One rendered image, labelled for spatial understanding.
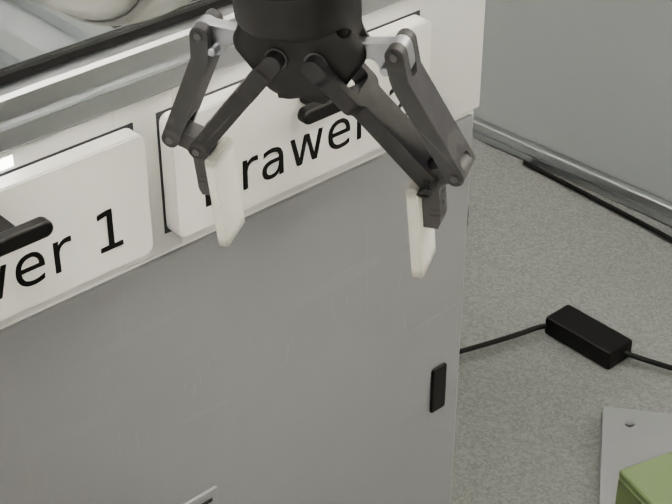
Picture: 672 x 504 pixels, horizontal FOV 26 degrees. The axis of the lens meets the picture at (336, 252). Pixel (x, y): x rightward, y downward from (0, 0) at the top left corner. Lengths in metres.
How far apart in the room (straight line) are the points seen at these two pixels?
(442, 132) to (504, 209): 1.94
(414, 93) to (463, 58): 0.55
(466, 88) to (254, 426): 0.38
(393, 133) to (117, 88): 0.31
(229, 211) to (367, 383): 0.56
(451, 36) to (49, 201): 0.45
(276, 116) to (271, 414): 0.33
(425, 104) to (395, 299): 0.63
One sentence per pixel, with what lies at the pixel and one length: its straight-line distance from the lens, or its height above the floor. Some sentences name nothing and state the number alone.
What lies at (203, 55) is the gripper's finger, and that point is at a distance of 0.90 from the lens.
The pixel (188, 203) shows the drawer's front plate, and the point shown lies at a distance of 1.19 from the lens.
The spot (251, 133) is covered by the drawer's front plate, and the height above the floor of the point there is 0.89.
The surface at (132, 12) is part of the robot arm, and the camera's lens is 0.61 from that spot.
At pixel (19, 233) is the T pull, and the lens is 1.06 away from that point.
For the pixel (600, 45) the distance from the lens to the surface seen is 2.77.
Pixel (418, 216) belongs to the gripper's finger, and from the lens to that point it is 0.90.
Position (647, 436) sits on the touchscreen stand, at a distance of 2.25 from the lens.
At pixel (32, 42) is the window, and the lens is 1.09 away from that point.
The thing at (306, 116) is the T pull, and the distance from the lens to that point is 1.19.
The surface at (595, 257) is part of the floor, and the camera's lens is 2.69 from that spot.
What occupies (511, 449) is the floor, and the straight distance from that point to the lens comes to 2.25.
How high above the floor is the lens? 1.47
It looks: 34 degrees down
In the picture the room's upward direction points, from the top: straight up
